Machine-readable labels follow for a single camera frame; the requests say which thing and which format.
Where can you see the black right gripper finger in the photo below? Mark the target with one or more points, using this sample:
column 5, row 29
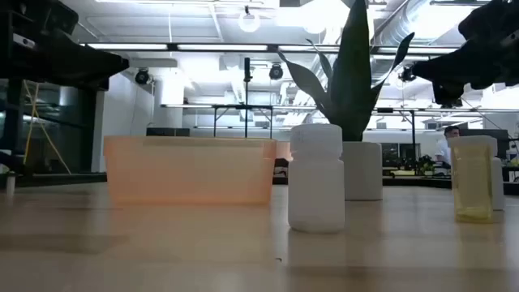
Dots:
column 446, row 67
column 448, row 95

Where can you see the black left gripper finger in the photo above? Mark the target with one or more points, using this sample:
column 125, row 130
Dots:
column 101, row 84
column 89, row 65

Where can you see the yellow translucent pill bottle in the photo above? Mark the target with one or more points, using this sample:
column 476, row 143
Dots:
column 472, row 186

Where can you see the large white pill bottle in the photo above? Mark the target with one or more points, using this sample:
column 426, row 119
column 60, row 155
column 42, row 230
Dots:
column 316, row 190

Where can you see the orange translucent plastic basket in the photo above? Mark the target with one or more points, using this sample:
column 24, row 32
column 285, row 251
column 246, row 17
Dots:
column 186, row 174

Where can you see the black ceiling spotlight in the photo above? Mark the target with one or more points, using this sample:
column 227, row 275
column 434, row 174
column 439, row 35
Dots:
column 275, row 71
column 406, row 74
column 142, row 76

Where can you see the person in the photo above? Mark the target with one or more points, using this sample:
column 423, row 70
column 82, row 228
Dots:
column 443, row 152

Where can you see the small green potted plant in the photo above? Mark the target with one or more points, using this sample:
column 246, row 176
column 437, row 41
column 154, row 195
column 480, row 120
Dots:
column 425, row 164

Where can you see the black flat box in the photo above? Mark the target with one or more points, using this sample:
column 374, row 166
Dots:
column 162, row 131

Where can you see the green snake plant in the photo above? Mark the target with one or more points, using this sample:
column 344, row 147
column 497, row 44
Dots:
column 353, row 81

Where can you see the black office desk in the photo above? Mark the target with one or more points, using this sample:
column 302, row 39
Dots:
column 511, row 172

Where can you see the white round plant pot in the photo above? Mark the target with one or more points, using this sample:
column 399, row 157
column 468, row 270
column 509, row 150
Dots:
column 365, row 170

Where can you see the black upright pole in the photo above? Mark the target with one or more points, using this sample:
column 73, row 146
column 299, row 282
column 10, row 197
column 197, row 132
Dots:
column 247, row 101

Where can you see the round white ceiling lamp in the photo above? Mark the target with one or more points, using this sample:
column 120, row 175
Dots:
column 248, row 24

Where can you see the long ceiling light rail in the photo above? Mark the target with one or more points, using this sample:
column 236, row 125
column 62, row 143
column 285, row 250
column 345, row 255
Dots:
column 134, row 46

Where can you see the silver spiral ventilation duct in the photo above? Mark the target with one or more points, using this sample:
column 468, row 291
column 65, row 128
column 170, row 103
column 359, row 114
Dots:
column 399, row 24

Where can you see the small white post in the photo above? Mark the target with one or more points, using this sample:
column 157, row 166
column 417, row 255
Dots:
column 10, row 184

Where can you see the black table frame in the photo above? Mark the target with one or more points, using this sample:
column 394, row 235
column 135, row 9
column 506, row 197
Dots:
column 227, row 107

